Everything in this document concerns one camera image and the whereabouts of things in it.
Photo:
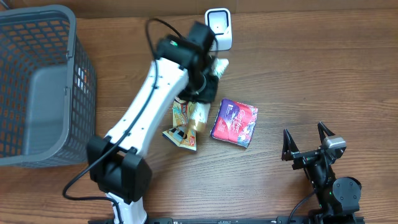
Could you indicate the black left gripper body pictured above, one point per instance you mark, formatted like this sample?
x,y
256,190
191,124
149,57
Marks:
x,y
199,84

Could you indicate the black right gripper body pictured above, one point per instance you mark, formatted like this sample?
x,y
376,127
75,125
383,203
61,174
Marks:
x,y
304,157

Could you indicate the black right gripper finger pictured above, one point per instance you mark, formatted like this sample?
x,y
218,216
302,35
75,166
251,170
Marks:
x,y
289,146
324,132

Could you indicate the white gold cream tube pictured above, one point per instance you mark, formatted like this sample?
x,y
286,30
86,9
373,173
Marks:
x,y
199,115

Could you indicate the red purple pad packet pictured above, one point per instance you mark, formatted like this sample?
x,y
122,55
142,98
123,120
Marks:
x,y
235,122

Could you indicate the yellow snack packet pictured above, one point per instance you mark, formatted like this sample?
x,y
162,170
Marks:
x,y
180,134

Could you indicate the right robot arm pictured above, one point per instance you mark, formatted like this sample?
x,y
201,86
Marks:
x,y
338,198

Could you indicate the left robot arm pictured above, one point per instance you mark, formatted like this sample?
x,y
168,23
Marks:
x,y
182,68

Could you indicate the grey plastic shopping basket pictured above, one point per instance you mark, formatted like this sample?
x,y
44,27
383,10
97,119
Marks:
x,y
48,89

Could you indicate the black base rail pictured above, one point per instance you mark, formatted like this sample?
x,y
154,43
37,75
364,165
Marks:
x,y
236,221

